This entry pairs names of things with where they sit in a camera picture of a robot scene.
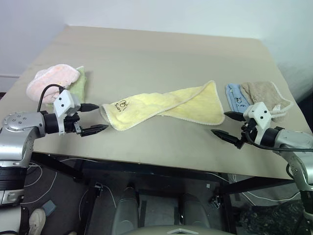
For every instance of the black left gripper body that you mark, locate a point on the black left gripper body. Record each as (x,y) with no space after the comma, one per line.
(71,121)

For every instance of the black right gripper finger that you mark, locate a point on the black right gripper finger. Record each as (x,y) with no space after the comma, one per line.
(226,135)
(236,115)

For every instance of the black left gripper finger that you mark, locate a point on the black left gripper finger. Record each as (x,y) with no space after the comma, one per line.
(94,129)
(89,107)

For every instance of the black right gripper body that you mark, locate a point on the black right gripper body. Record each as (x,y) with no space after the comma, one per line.
(250,133)

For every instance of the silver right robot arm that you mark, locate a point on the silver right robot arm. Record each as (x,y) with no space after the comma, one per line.
(293,139)

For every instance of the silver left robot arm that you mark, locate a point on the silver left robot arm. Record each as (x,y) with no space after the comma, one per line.
(17,137)

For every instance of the blue folded towel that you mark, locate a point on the blue folded towel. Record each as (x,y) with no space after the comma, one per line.
(234,98)

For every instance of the green folded towel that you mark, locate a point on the green folded towel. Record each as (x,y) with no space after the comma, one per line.
(79,88)

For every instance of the beige folded towel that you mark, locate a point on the beige folded towel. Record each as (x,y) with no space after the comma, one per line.
(265,94)

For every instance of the pink folded towel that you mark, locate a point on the pink folded towel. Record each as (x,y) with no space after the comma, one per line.
(52,78)

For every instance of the yellow towel with embroidery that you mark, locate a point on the yellow towel with embroidery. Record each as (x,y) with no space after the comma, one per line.
(156,105)

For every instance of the dark rounded robot leg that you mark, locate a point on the dark rounded robot leg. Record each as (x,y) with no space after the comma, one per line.
(124,210)
(194,211)

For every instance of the camouflage pattern cloth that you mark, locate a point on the camouflage pattern cloth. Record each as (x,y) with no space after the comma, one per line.
(269,219)

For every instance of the grey block on floor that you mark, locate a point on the grey block on floor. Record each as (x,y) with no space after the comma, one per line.
(49,207)

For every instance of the beige shoe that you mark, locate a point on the beige shoe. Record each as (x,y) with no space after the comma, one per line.
(36,220)

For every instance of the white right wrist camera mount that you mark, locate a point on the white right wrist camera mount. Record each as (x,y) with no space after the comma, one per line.
(260,116)

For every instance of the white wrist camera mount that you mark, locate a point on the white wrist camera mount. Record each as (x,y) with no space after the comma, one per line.
(260,116)
(64,101)

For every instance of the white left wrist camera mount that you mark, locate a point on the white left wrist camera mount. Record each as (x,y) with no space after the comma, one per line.
(64,101)

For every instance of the black metal table frame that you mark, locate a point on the black metal table frame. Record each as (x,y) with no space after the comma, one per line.
(156,172)

